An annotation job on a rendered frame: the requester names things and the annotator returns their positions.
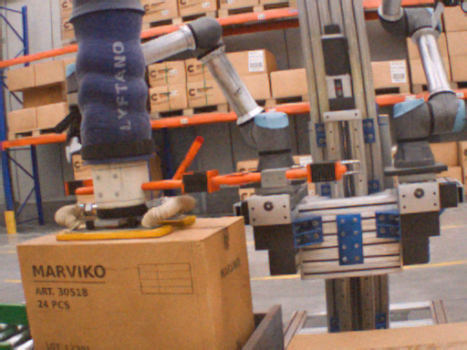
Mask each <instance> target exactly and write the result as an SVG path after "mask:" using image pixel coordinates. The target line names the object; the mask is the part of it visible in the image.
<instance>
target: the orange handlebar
mask: <svg viewBox="0 0 467 350"><path fill-rule="evenodd" d="M346 172H347V168H346V167H344V166H340V167H338V174H339V175H343V174H345V173H346ZM249 173H250V172H241V173H232V174H229V175H226V176H218V177H216V178H212V185H225V184H228V185H227V186H236V185H246V184H247V183H250V182H259V181H261V175H260V173H250V174H249ZM285 176H286V179H287V180H292V179H304V178H307V171H306V169H303V170H290V171H287V172H286V174H285ZM181 187H182V184H181V181H180V180H174V181H171V180H165V181H154V182H149V183H142V184H141V189H142V190H143V191H146V190H168V189H179V188H181ZM76 194H77V195H78V196H81V195H92V194H94V186H93V182H90V183H89V187H83V188H77V190H76Z"/></svg>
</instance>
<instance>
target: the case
mask: <svg viewBox="0 0 467 350"><path fill-rule="evenodd" d="M68 230H70V229H65V230H63V231H61V232H56V233H50V234H49V235H46V236H44V237H40V238H38V239H37V238H35V239H34V240H30V241H28V242H21V243H19V244H17V245H16V249H17V257H18V263H19V270H20V275H21V278H22V284H23V291H24V297H25V301H26V310H27V317H28V321H29V324H30V330H31V336H32V339H33V344H34V350H242V348H243V347H244V345H245V344H246V342H247V341H248V340H249V339H250V337H251V336H252V334H253V333H254V332H255V329H254V313H253V305H252V295H251V287H250V283H251V279H250V270H249V261H248V253H247V244H246V235H245V226H244V216H240V217H226V218H212V219H198V220H196V222H194V223H191V224H189V225H187V226H185V227H173V228H172V232H171V233H169V234H164V235H162V236H161V237H158V238H142V239H126V240H123V239H110V240H95V241H92V240H79V241H57V237H56V235H57V234H60V233H62V232H65V231H68Z"/></svg>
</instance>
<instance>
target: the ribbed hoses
mask: <svg viewBox="0 0 467 350"><path fill-rule="evenodd" d="M167 199H168V198H167ZM167 199H166V200H165V201H166V202H165V201H164V204H162V205H161V206H160V207H156V208H152V210H150V211H148V213H145V216H143V219H142V221H141V224H142V225H143V226H144V227H145V228H146V227H153V226H156V225H157V223H158V222H160V221H164V220H165V219H169V218H170V217H172V216H173V215H174V214H176V213H177V212H179V213H180V216H179V217H181V216H182V214H183V213H185V212H186V211H190V210H193V208H194V207H195V205H196V200H195V199H194V197H192V196H190V195H182V196H178V197H174V198H173V197H172V198H169V199H168V200H167ZM80 207H81V204H80V206H79V203H77V204H75V205H71V204H69V205H67V206H64V207H62V208H61V209H59V210H58V211H57V214H56V221H57V222H59V223H60V225H65V226H67V227H68V228H69V229H70V230H71V231H74V230H76V229H77V228H78V227H79V226H80V225H81V223H80V221H78V219H76V217H77V216H78V217H80V215H81V216H82V211H80V209H81V208H80Z"/></svg>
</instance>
